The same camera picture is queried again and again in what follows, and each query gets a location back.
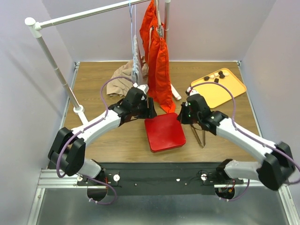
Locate metal tongs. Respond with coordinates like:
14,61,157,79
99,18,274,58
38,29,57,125
190,124,206,148

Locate red tin lid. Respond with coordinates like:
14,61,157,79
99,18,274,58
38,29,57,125
144,112,186,153

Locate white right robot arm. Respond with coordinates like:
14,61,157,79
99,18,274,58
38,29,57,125
177,94,295,191

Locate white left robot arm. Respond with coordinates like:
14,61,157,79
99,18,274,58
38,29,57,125
48,84,157,185

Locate yellow plastic tray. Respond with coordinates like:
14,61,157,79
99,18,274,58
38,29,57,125
191,68,247,109

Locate beige crumpled cloth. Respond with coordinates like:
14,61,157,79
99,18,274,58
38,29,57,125
106,56,148,97

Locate grey hanging towel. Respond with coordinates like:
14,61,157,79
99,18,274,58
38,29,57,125
131,35,145,85

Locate orange hanging shorts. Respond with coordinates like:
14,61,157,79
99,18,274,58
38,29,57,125
140,0,176,113

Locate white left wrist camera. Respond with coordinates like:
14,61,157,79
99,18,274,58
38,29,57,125
137,84,149,94

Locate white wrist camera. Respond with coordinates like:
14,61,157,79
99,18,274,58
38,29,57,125
137,84,149,94
185,87,199,96

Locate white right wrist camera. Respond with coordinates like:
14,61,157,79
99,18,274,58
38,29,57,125
185,87,199,96

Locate blue wire hanger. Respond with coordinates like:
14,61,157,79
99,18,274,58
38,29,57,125
128,0,136,68

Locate white clothes rack frame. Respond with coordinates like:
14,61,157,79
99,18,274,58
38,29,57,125
24,0,171,125

